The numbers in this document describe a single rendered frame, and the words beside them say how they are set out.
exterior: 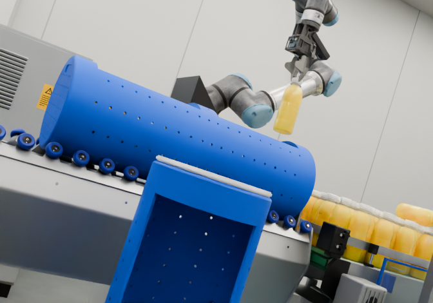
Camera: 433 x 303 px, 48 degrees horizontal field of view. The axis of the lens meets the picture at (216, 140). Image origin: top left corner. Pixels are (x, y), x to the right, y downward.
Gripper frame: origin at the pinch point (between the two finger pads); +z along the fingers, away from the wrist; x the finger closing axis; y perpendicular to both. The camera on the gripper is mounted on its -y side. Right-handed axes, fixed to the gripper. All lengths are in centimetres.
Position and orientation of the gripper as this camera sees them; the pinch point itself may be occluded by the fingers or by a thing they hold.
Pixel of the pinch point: (298, 78)
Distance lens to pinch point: 180.9
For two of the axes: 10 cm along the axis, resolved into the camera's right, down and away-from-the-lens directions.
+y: -8.3, -3.1, -4.6
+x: 4.6, 0.9, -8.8
